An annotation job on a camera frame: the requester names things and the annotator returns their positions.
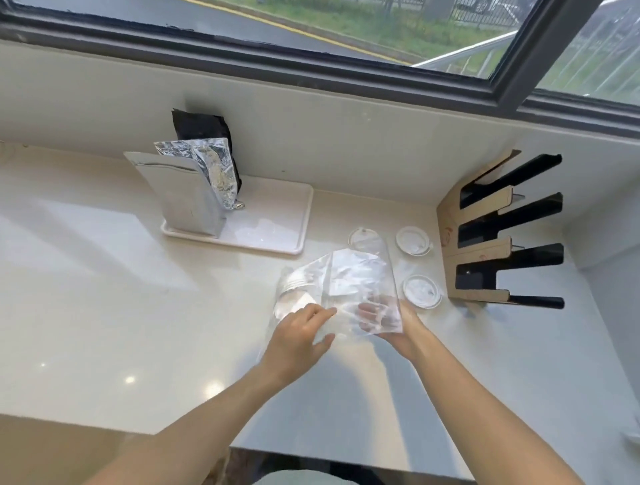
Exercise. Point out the clear plastic bag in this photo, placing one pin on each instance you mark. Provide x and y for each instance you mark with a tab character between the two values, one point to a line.
357	280

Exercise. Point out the white metal railing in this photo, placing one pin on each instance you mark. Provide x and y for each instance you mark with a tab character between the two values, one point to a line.
470	52

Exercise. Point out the person's right fingers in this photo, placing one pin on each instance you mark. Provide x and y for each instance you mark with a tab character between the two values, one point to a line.
375	316

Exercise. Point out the dark window frame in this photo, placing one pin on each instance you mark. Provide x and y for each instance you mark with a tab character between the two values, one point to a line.
300	60

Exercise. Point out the clear cup lid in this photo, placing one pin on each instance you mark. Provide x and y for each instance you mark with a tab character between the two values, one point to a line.
361	237

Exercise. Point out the person's left forearm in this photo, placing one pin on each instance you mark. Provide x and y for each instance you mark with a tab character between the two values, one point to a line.
200	429

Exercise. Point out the person's right forearm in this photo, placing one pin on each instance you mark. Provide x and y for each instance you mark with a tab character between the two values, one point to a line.
480	414

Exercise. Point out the stack of white lids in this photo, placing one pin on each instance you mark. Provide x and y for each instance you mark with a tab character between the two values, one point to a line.
297	292

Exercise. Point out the black foil bag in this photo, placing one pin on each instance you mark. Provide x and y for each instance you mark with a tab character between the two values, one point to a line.
200	125

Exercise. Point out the white cup lid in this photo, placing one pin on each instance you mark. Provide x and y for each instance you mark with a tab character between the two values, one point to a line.
413	241
422	291

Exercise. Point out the person's left thumb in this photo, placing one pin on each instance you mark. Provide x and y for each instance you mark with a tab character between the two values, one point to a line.
325	341

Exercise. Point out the person's right hand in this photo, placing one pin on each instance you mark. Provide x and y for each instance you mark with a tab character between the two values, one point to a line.
405	332

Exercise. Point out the crumpled silver foil bag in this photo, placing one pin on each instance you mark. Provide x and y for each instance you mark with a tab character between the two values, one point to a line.
220	172

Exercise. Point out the person's left hand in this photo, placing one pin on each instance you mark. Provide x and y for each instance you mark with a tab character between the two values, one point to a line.
292	344

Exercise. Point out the smooth silver foil pouch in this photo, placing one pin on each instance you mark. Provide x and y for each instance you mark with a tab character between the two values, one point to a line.
182	200

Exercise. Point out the white rectangular tray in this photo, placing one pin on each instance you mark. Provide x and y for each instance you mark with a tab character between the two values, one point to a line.
272	225

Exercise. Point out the wooden rack with black holders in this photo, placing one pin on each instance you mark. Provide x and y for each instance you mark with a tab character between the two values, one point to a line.
460	235

